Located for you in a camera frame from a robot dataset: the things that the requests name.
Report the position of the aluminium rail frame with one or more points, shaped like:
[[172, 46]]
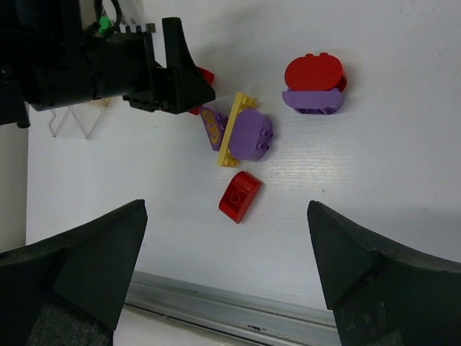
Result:
[[249, 318]]

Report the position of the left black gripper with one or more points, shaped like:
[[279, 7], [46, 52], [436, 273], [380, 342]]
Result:
[[54, 54]]

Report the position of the purple patterned wedge lego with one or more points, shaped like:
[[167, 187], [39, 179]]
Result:
[[215, 124]]

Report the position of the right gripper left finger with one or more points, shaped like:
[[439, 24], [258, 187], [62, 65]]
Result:
[[70, 289]]

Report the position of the red rounded lego block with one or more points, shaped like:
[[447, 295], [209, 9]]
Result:
[[323, 72]]

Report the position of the red curved lego brick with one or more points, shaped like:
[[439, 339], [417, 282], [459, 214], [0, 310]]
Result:
[[239, 195]]

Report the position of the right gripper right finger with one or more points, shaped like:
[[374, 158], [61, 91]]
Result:
[[382, 292]]

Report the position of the purple rounded lego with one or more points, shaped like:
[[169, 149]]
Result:
[[251, 135]]

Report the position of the purple curved lego base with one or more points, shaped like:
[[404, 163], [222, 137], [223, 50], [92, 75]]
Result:
[[314, 102]]

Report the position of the clear plastic bin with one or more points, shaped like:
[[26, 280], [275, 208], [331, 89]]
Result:
[[77, 121]]

